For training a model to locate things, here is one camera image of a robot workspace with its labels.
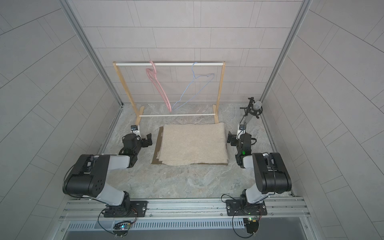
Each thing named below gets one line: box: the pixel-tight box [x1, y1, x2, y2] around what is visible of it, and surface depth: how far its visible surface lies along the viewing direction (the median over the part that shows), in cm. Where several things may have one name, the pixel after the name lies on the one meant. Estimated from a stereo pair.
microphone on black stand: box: [239, 97, 263, 124], surface depth 93 cm
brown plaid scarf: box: [151, 126, 229, 165], surface depth 87 cm
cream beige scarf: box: [156, 122, 229, 165], surface depth 93 cm
